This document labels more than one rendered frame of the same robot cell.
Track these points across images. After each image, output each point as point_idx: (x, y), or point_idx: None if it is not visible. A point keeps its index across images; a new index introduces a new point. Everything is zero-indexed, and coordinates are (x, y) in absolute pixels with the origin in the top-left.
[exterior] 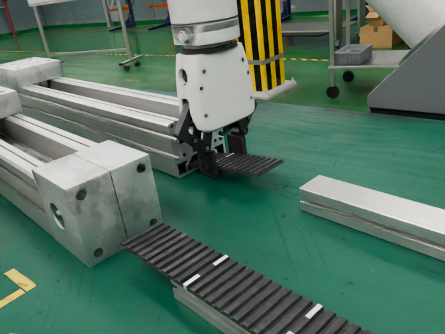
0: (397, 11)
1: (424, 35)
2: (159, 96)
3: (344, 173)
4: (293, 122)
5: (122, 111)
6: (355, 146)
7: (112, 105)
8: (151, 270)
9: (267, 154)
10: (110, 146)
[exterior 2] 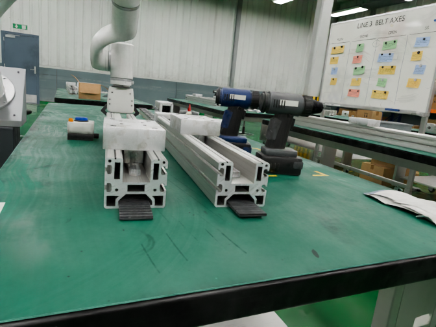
0: (0, 80)
1: (3, 92)
2: (109, 116)
3: (96, 127)
4: (56, 132)
5: (135, 117)
6: None
7: (132, 119)
8: None
9: (96, 132)
10: (159, 113)
